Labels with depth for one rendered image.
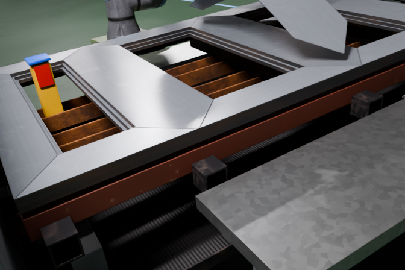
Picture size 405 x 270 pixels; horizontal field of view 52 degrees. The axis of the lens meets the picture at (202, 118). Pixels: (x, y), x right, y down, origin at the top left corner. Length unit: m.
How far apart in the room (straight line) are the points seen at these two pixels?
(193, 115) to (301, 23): 0.40
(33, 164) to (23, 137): 0.12
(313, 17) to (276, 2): 0.10
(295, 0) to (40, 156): 0.74
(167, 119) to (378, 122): 0.47
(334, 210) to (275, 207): 0.09
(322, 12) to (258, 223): 0.63
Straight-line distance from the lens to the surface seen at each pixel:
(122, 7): 1.82
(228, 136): 0.84
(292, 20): 1.09
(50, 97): 1.27
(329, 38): 1.08
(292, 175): 0.81
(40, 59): 1.24
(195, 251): 0.95
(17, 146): 0.88
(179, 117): 0.84
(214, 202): 0.75
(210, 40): 1.36
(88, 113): 1.30
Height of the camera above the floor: 1.22
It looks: 27 degrees down
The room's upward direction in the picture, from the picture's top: 7 degrees counter-clockwise
